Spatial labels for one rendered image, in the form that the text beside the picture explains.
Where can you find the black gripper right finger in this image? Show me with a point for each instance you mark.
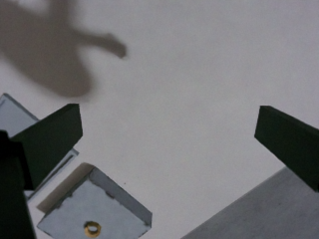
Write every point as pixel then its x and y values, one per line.
pixel 293 141

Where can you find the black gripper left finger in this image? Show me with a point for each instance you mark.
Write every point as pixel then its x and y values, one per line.
pixel 26 159

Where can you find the grey rectangular block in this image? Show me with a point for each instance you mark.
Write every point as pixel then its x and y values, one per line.
pixel 96 200

